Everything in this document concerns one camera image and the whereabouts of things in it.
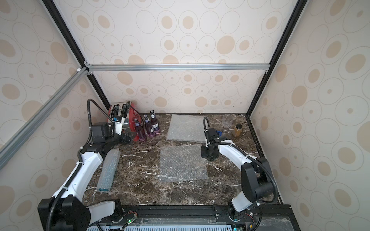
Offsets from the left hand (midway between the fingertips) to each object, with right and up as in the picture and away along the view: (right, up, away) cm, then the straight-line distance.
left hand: (132, 130), depth 81 cm
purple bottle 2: (+8, +5, +19) cm, 21 cm away
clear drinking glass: (+62, +7, +32) cm, 70 cm away
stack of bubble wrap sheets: (+31, +1, +29) cm, 42 cm away
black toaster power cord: (-9, +18, +16) cm, 26 cm away
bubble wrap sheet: (+27, -21, +12) cm, 37 cm away
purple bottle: (-1, 0, +14) cm, 14 cm away
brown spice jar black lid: (+65, 0, +20) cm, 68 cm away
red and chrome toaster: (-8, +11, +15) cm, 20 cm away
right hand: (+45, -15, +9) cm, 48 cm away
